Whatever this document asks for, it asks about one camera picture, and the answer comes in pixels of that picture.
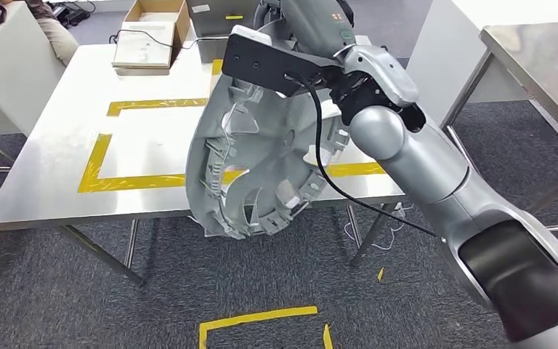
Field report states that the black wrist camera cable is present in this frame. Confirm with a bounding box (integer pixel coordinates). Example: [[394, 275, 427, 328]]
[[284, 73, 438, 238]]

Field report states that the person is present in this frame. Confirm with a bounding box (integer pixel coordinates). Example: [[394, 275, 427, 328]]
[[23, 0, 80, 67]]

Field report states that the silver wheel hubcap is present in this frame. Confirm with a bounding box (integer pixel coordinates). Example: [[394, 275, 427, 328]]
[[185, 9, 352, 241]]

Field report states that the white desk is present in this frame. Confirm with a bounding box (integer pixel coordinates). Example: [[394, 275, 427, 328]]
[[0, 0, 65, 137], [406, 0, 558, 127]]

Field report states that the open cardboard box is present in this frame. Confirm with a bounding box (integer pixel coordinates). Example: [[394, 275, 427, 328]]
[[124, 0, 193, 63]]

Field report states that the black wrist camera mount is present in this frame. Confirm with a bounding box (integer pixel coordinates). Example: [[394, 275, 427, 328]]
[[221, 25, 345, 97]]

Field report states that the black laptop cable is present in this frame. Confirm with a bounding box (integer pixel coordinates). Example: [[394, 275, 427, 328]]
[[109, 28, 232, 52]]

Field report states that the white socket cable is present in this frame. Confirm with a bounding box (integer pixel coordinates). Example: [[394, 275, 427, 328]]
[[344, 202, 415, 252]]

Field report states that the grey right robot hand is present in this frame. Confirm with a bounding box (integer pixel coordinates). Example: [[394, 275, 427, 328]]
[[252, 0, 357, 59]]

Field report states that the black cable bundle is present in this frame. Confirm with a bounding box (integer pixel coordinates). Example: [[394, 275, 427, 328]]
[[47, 0, 97, 28]]

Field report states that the steel workbench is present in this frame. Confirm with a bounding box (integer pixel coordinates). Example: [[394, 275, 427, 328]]
[[0, 34, 408, 286]]

